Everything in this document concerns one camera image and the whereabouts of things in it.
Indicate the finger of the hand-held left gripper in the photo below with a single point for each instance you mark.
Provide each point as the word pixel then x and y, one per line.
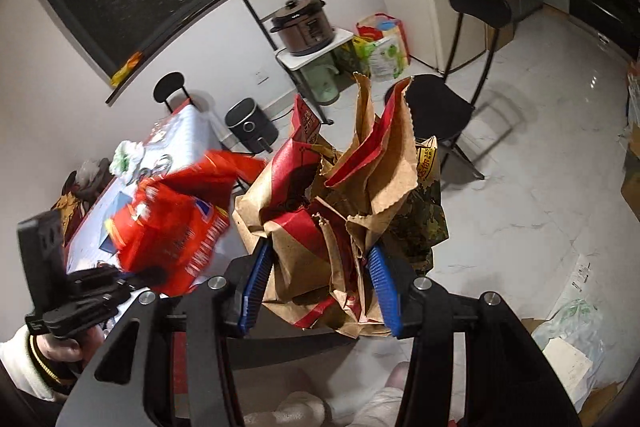
pixel 145 281

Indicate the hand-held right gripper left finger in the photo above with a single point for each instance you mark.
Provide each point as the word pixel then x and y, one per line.
pixel 256 289

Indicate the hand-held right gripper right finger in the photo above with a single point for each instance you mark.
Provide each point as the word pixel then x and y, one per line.
pixel 385 292

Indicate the red plastic packaging bag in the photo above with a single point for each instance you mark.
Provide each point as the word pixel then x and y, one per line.
pixel 170 227

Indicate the dark camouflage plastic bag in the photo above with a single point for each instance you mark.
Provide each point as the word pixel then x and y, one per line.
pixel 425 222

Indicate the brown red paper bag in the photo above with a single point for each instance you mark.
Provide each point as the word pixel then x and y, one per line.
pixel 390 187

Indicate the white green-print plastic bag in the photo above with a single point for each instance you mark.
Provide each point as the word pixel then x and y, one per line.
pixel 127 159

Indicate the person's left forearm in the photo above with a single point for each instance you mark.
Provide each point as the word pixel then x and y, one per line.
pixel 15 367

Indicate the person's left hand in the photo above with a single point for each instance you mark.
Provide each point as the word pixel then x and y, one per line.
pixel 60 349

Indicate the yellow brown snack bag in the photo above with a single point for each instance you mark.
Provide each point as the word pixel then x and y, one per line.
pixel 65 209

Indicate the grey crumpled plastic bag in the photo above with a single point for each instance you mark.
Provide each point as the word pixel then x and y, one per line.
pixel 92 174

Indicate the table with white cloth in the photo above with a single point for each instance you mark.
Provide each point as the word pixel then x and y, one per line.
pixel 175 132

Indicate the black air fryer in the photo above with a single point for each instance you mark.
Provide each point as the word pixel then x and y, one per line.
pixel 247 124

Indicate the crumpled pale plastic bag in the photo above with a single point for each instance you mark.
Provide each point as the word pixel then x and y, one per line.
pixel 570 324

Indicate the white paper sheet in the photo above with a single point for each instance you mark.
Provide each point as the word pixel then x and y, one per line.
pixel 575 287

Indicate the black round-back metal chair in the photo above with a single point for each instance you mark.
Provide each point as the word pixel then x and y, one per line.
pixel 440 107
pixel 170 88

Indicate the yellow snack packet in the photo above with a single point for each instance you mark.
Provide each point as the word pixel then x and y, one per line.
pixel 125 69

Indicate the pale green kettle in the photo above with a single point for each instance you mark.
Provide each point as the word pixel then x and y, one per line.
pixel 322 84

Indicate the green printed bag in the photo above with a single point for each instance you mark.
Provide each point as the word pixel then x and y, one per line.
pixel 348 59

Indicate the colourful woven shopping bag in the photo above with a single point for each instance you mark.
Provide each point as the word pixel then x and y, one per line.
pixel 385 52

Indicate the brown electric pressure cooker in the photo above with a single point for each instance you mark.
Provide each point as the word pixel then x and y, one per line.
pixel 302 27

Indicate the black window sill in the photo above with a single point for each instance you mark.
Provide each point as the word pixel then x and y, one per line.
pixel 215 19

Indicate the white wall socket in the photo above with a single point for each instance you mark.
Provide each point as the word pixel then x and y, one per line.
pixel 261 77

